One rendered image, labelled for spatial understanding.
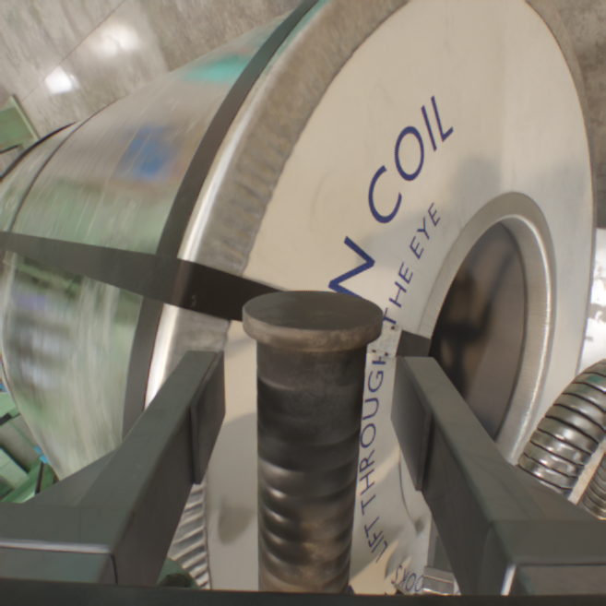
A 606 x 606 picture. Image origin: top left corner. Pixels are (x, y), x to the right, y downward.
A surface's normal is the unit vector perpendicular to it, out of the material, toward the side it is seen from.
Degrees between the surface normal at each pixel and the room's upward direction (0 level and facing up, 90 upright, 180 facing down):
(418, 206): 90
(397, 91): 90
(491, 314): 19
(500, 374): 48
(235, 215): 89
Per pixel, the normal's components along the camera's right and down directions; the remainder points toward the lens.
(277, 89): 0.68, 0.15
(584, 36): -0.65, 0.57
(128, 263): -0.68, -0.22
